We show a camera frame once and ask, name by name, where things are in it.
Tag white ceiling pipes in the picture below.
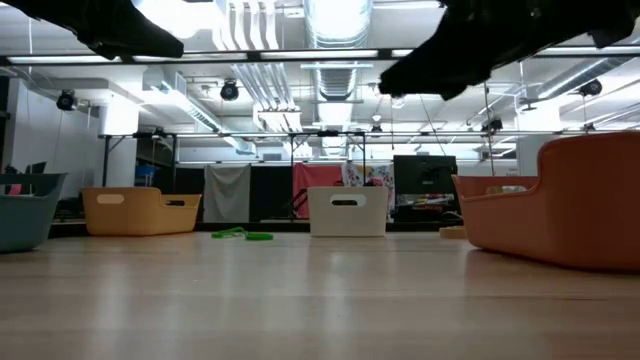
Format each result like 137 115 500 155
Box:
213 0 305 134

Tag floral hanging cloth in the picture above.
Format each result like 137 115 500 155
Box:
341 161 396 221

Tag black metal rack frame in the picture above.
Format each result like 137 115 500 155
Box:
98 128 640 224

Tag yellow plastic basket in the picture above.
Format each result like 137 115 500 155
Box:
81 186 203 237

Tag white pillar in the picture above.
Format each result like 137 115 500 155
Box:
97 102 141 189

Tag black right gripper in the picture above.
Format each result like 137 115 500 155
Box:
378 0 640 102

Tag teal plastic basket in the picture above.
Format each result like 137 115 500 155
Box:
0 172 68 253

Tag black ceiling spot lamp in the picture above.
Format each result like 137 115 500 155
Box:
480 116 505 136
219 78 241 103
578 78 604 98
55 88 80 113

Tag black rig crossbeam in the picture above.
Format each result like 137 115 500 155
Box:
0 44 640 66

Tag thin grey hanging cable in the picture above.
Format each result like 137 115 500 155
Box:
481 82 497 177

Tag white plastic basket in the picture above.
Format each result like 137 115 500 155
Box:
307 185 390 238

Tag pink hanging cloth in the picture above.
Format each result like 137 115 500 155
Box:
292 162 346 220

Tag grey hanging cloth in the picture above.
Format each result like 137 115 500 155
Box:
202 163 252 224

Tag white rectangular air duct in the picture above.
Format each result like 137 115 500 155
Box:
142 67 257 155

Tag silver ventilation duct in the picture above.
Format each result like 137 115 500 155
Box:
302 0 375 50

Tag black monitor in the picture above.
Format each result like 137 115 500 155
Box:
392 154 459 197

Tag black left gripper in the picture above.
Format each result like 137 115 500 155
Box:
0 0 186 61

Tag orange plastic basket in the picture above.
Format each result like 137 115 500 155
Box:
451 131 640 273

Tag small dark monitor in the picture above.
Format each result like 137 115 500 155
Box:
19 161 48 196

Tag blue storage bin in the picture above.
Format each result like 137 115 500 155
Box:
133 164 157 188

